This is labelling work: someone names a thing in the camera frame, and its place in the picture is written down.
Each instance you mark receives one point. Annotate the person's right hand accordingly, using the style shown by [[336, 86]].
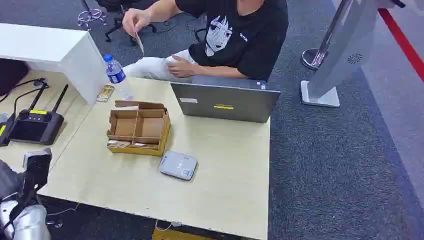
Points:
[[134, 19]]

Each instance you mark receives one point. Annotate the wooden card box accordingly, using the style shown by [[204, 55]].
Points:
[[145, 127]]

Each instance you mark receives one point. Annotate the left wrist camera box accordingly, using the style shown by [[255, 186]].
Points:
[[38, 169]]

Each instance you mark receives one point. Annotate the yellow card pack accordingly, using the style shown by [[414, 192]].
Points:
[[105, 93]]

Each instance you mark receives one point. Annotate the yellow box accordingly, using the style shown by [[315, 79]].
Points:
[[175, 236]]

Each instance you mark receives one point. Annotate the grey laptop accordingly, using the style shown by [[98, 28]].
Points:
[[225, 102]]

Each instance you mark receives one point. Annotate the pale card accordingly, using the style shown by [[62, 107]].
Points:
[[139, 42]]

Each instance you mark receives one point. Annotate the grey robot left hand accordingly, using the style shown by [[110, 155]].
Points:
[[9, 180]]

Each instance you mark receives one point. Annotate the small printed card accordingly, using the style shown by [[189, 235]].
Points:
[[139, 144]]

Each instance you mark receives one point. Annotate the printed card stack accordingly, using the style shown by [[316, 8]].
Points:
[[118, 144]]

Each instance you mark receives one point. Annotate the person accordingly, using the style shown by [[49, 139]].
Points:
[[245, 36]]

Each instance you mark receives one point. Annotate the clear water bottle blue cap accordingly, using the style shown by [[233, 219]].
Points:
[[116, 75]]

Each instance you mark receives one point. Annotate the white desk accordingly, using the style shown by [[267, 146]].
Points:
[[49, 46]]

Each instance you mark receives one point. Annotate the chrome stanchion post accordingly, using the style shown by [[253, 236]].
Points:
[[314, 58]]

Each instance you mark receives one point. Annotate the person's left hand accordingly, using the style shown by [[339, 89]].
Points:
[[181, 68]]

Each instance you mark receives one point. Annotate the black office chair base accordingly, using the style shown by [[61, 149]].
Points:
[[116, 23]]

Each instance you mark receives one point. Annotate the white kiosk stand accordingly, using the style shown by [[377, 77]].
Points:
[[344, 49]]

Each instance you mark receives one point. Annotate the grey card reader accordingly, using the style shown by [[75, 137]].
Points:
[[178, 165]]

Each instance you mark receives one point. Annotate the black device with yellow label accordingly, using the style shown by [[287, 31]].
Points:
[[3, 132]]

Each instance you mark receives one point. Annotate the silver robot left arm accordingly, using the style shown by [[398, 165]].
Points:
[[28, 223]]

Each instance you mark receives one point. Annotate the black remote controller with antennas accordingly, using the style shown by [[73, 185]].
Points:
[[36, 127]]

